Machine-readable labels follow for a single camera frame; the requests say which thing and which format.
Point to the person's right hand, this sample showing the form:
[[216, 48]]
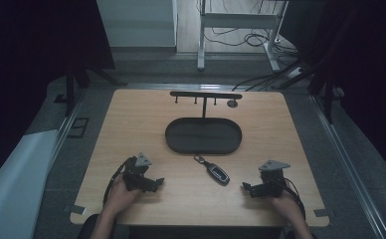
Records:
[[287, 205]]

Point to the black key rack with tray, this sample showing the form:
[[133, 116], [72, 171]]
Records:
[[203, 136]]

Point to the white desk frame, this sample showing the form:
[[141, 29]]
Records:
[[237, 20]]

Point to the white power strip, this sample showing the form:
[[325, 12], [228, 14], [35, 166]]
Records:
[[294, 71]]

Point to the person's left hand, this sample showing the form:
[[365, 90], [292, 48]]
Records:
[[121, 197]]

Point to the white cabinet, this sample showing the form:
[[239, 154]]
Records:
[[136, 23]]

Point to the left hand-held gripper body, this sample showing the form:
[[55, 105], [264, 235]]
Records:
[[135, 174]]

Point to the dark curtain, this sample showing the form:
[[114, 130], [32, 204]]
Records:
[[25, 66], [366, 66]]

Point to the round dark disc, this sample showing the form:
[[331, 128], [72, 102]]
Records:
[[232, 103]]

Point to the black metal stand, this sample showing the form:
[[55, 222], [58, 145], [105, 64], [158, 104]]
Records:
[[327, 99], [71, 89]]

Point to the metal floor rail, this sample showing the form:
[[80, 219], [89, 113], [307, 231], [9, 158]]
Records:
[[350, 166], [66, 129]]

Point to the white panel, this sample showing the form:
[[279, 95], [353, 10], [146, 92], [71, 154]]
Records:
[[12, 186]]

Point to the black floor socket frame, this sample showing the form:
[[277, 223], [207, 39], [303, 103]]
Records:
[[78, 127]]

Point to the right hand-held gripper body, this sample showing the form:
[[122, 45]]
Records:
[[274, 181]]

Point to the black car key with keyring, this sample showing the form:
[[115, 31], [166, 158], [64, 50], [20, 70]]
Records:
[[218, 173]]

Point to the person's dark clothing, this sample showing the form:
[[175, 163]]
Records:
[[207, 233]]

